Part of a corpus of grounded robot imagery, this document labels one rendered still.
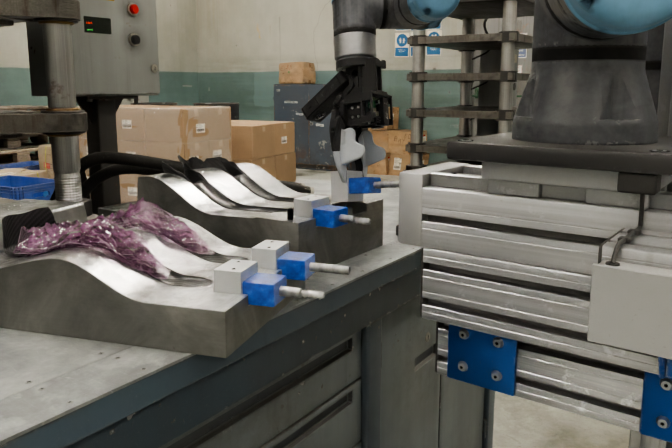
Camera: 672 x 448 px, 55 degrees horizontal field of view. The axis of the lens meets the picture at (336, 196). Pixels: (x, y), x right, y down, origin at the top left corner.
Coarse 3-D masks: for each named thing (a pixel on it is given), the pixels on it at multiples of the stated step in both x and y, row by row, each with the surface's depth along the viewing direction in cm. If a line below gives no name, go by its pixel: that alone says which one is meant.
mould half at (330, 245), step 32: (160, 192) 115; (192, 192) 115; (224, 192) 119; (288, 192) 129; (224, 224) 107; (256, 224) 103; (288, 224) 99; (352, 224) 111; (320, 256) 104; (352, 256) 112
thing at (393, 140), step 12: (396, 108) 800; (396, 120) 804; (372, 132) 800; (384, 132) 791; (396, 132) 782; (408, 132) 773; (384, 144) 793; (396, 144) 785; (396, 156) 787; (408, 156) 777; (372, 168) 806; (384, 168) 796; (396, 168) 789
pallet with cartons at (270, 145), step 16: (240, 128) 571; (256, 128) 573; (272, 128) 599; (288, 128) 627; (240, 144) 573; (256, 144) 574; (272, 144) 601; (288, 144) 630; (240, 160) 576; (256, 160) 578; (272, 160) 603; (288, 160) 630; (288, 176) 633
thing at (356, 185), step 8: (336, 176) 112; (352, 176) 112; (360, 176) 114; (336, 184) 112; (344, 184) 111; (352, 184) 111; (360, 184) 110; (368, 184) 109; (376, 184) 110; (384, 184) 109; (392, 184) 108; (336, 192) 112; (344, 192) 111; (352, 192) 111; (360, 192) 110; (368, 192) 109; (376, 192) 111; (336, 200) 112; (344, 200) 111; (352, 200) 112; (360, 200) 114
